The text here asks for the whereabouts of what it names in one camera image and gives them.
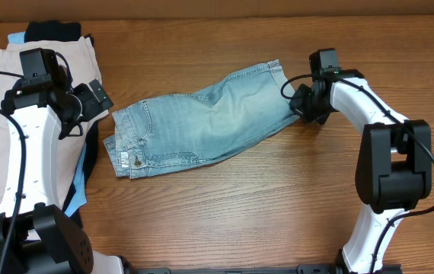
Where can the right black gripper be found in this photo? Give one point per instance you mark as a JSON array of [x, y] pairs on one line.
[[296, 107]]

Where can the light blue denim shorts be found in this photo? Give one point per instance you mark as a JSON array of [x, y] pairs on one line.
[[175, 132]]

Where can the beige folded shorts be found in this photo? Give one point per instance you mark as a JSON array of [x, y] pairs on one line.
[[10, 62]]

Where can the black folded garment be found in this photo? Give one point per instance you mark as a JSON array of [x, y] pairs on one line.
[[66, 32]]

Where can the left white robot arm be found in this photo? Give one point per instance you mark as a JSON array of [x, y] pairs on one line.
[[42, 108]]

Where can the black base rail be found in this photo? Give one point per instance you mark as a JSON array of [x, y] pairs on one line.
[[300, 269]]

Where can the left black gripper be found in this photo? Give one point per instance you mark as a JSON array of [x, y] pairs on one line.
[[94, 106]]

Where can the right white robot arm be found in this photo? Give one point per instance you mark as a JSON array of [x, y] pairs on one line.
[[394, 168]]

